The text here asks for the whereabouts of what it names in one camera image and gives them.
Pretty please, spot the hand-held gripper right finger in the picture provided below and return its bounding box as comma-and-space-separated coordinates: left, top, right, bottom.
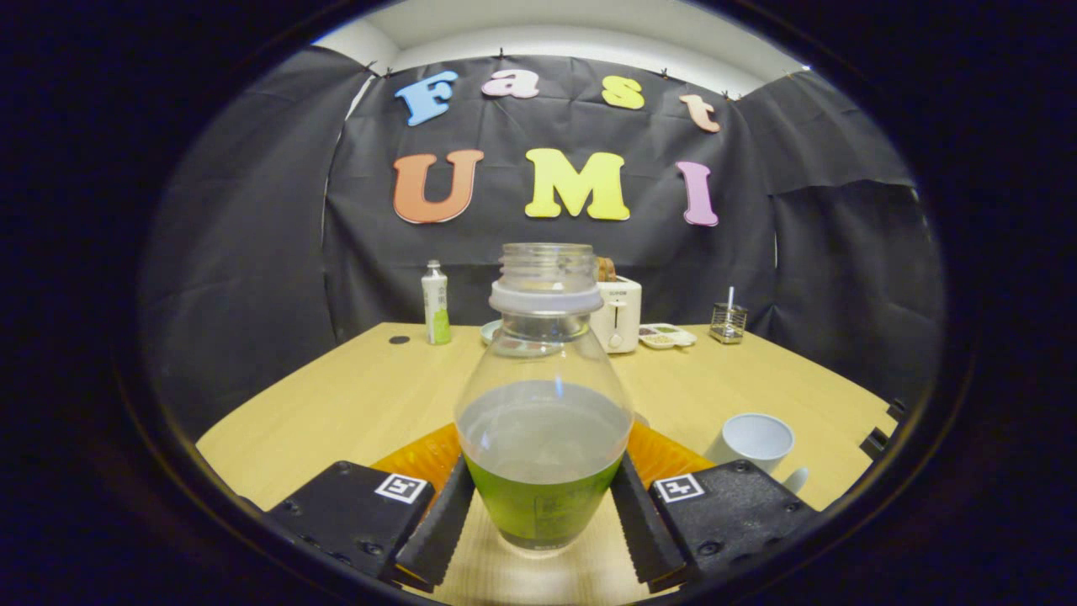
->
611, 421, 819, 594

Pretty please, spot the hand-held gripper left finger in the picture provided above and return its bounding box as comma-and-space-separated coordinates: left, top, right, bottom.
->
268, 423, 477, 593

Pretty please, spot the clear juice bottle green label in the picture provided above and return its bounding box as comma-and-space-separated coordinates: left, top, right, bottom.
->
454, 242, 634, 558

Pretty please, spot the light blue cup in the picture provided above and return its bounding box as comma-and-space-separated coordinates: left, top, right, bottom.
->
705, 412, 810, 496

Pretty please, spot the slim white green bottle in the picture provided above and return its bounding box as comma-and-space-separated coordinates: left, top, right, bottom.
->
422, 260, 452, 346

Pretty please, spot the wooden table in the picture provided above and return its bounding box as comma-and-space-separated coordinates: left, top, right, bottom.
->
195, 322, 899, 606

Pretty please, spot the white divided snack tray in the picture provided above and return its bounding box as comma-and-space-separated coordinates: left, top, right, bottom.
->
638, 323, 698, 350

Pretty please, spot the white toaster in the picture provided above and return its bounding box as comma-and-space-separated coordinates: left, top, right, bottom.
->
589, 276, 642, 354

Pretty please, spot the black backdrop cloth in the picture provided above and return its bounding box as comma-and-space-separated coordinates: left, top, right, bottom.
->
139, 46, 943, 439

